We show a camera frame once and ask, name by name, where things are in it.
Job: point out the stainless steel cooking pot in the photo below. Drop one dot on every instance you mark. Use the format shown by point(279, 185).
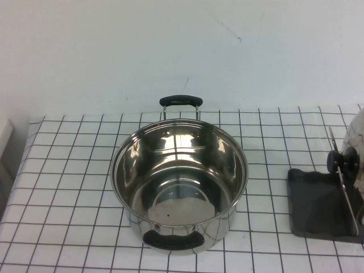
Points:
point(182, 182)

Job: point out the steel pot lid black knob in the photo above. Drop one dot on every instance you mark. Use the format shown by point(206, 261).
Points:
point(354, 133)

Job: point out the white black grid tablecloth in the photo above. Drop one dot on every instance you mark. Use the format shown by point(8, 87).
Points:
point(57, 185)

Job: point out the beige box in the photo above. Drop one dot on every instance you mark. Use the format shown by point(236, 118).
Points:
point(5, 142)

